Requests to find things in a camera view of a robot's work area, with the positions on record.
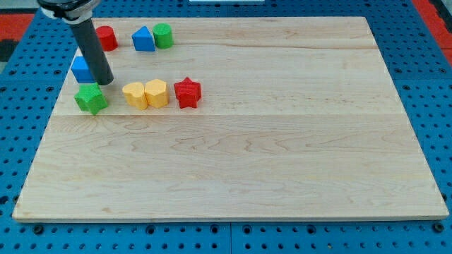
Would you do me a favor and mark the red star block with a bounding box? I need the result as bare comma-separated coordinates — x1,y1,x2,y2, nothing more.
174,77,202,109

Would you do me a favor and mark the black white robot end effector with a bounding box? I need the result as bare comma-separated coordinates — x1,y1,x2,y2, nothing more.
37,0,102,25

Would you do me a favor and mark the green star block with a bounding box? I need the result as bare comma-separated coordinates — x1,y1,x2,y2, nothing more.
73,83,108,115

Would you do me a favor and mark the yellow hexagon block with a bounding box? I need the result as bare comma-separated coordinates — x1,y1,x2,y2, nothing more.
145,79,170,108

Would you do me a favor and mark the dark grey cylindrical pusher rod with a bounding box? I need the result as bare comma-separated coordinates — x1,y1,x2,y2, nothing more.
70,18,114,85

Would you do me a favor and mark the light wooden board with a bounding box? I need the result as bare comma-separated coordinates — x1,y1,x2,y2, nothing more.
13,17,448,223

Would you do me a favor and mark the green cylinder block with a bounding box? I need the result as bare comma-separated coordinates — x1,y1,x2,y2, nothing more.
153,23,174,49

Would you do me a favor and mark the blue cube block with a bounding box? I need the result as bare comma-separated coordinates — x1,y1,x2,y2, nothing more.
71,56,95,83

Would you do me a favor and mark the red cylinder block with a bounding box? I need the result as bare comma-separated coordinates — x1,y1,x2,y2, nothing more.
96,25,119,52

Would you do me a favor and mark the yellow heart block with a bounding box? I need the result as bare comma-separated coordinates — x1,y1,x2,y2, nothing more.
121,82,148,110

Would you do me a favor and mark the blue triangle block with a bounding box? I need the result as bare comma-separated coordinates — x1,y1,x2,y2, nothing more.
131,26,155,52

